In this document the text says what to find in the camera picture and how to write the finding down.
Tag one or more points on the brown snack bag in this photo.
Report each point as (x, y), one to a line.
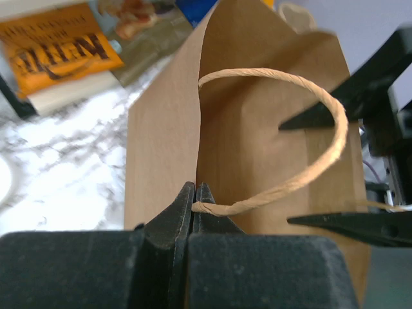
(141, 32)

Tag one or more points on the brown paper bag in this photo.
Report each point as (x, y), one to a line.
(212, 118)

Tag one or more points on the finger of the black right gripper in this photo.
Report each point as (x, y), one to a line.
(384, 229)
(364, 89)

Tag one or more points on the stack of pulp cup carriers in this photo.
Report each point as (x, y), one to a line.
(297, 17)

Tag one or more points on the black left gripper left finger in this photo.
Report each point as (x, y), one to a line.
(139, 268)

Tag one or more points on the orange kettle chips bag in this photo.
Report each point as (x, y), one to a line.
(57, 46)

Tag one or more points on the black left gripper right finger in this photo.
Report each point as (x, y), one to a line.
(259, 261)

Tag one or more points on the blue doritos bag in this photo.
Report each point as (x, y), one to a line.
(195, 10)

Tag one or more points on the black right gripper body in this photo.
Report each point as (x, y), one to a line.
(388, 129)

